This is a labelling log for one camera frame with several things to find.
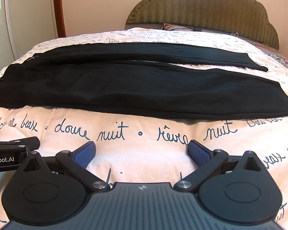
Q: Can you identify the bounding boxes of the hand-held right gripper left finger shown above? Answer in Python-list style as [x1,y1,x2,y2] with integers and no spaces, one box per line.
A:
[20,141,111,193]

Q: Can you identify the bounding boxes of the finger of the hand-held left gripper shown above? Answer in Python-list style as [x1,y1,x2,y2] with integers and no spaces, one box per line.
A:
[0,136,40,152]

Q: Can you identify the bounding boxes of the black pants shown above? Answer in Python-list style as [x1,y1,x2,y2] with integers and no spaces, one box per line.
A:
[0,42,288,121]

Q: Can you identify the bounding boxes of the flower-patterned panel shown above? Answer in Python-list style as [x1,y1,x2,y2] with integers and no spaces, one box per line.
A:
[5,0,59,53]

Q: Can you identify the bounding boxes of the green upholstered headboard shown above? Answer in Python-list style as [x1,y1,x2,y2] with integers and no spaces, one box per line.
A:
[125,0,279,49]

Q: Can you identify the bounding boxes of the cream script-printed bedspread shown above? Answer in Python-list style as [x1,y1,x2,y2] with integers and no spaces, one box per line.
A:
[0,27,288,230]

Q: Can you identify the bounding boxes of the patterned pillow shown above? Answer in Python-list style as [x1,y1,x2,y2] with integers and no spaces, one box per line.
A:
[162,22,195,31]

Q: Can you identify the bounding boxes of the brown wooden frame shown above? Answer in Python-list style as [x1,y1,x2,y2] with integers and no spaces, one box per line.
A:
[50,0,67,38]

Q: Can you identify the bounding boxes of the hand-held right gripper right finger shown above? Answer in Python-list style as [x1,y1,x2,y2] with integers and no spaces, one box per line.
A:
[173,140,267,194]

